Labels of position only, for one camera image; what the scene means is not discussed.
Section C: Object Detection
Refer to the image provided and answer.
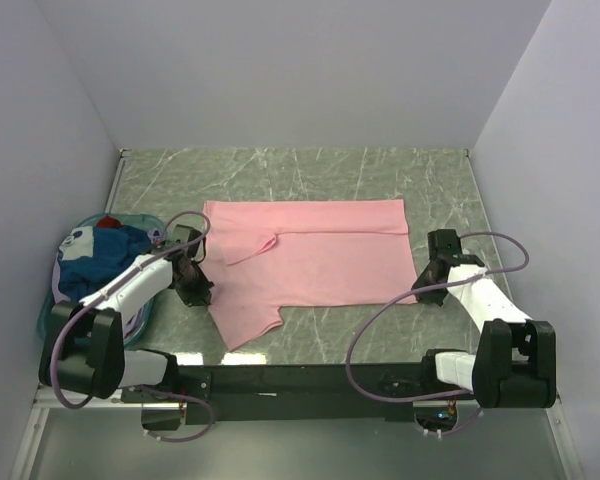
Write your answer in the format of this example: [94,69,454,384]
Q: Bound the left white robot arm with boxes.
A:
[39,246,213,409]

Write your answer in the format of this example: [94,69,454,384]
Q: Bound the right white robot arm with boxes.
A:
[414,254,557,408]

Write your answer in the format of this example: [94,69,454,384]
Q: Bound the black base beam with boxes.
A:
[121,363,472,422]

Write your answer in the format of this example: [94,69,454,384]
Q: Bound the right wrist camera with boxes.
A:
[427,229,462,260]

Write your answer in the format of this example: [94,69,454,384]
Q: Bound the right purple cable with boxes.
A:
[345,230,531,435]

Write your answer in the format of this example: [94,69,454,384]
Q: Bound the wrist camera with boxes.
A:
[166,224,205,248]
[427,229,462,260]

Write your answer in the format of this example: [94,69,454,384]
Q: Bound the red garment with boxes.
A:
[96,215,123,229]

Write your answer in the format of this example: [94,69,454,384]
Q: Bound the teal laundry basket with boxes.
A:
[37,213,165,338]

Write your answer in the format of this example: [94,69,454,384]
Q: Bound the lavender t shirt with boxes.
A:
[48,227,164,339]

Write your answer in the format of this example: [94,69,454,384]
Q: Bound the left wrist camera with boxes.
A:
[166,224,205,248]

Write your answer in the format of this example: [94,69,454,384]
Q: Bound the pink t shirt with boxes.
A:
[202,199,417,351]

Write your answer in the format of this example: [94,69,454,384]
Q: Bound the blue printed t shirt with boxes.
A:
[57,225,152,301]

